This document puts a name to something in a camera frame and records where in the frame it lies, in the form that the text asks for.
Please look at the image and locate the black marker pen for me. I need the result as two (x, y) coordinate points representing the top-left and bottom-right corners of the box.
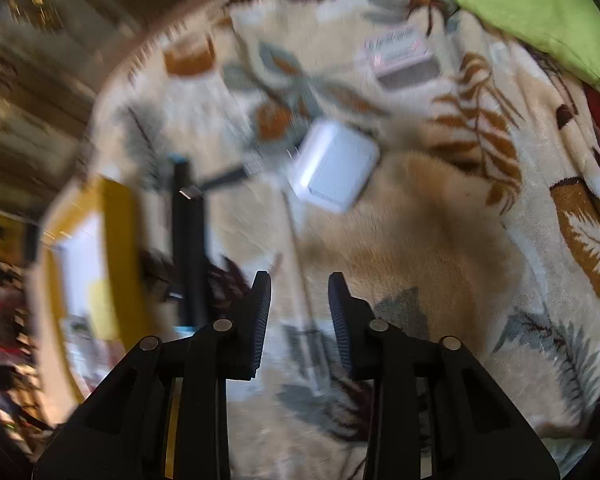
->
(171, 156), (208, 330)

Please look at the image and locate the black ballpoint pen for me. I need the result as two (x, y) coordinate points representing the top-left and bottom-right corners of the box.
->
(178, 164), (263, 200)

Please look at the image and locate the translucent white pen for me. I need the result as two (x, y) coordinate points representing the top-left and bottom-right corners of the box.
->
(278, 188), (328, 396)

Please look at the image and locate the white square charger box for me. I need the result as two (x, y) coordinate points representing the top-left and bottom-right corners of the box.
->
(288, 118), (380, 214)

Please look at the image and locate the small pink matchbox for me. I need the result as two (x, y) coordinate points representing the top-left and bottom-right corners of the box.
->
(364, 27), (440, 90)

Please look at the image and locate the yellow rounded plastic case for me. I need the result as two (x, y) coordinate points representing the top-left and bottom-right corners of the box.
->
(87, 280), (120, 341)

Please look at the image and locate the yellow cardboard tray box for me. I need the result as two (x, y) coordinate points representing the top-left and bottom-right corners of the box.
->
(31, 176), (156, 415)

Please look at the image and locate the leaf patterned beige blanket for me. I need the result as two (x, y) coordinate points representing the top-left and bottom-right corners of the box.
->
(90, 0), (600, 479)

